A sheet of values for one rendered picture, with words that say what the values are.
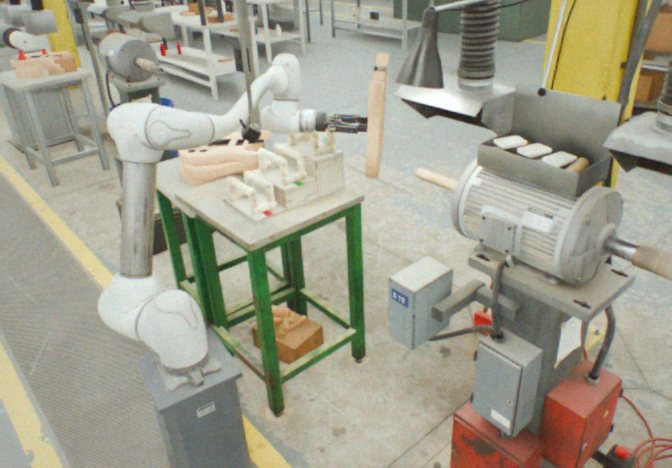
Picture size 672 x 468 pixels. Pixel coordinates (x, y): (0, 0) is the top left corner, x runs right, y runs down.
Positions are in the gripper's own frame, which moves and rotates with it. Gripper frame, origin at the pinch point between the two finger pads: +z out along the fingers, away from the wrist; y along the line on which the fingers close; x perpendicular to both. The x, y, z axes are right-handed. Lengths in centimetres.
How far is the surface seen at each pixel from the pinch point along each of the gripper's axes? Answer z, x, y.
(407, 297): 18, -15, 82
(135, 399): -104, -133, 30
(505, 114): 41, 23, 44
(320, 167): -20.1, -22.9, -7.7
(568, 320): 60, -20, 78
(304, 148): -29.1, -20.4, -20.0
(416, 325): 21, -24, 83
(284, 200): -32.8, -32.5, 5.2
